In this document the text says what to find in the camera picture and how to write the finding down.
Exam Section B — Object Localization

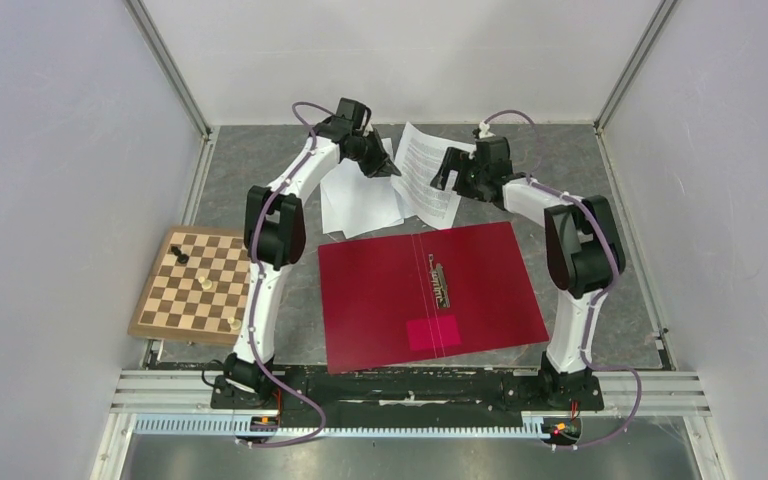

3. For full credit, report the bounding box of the printed text paper sheet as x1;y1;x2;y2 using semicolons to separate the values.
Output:
390;123;475;230

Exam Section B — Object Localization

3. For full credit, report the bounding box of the white paper sheet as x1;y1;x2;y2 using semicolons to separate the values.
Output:
319;160;405;239

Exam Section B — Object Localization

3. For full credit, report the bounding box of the red clip file folder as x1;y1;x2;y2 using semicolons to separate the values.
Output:
318;222;549;374

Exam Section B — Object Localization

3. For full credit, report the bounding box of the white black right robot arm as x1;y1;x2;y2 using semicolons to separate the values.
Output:
428;122;625;408

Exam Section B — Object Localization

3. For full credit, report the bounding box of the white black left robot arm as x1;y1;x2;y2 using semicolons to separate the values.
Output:
213;98;400;408

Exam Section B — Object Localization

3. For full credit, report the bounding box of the black chess piece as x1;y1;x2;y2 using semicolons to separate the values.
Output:
169;245;190;265

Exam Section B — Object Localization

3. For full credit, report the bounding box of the white chess piece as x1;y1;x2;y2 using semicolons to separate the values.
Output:
226;317;242;332
198;276;214;291

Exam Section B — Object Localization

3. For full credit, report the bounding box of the wooden chessboard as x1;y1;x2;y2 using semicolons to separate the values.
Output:
128;225;250;346

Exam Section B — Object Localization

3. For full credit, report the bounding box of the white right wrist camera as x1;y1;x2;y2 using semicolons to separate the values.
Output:
474;121;494;140

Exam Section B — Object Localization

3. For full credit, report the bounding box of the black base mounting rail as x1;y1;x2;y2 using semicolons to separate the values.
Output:
210;365;605;429

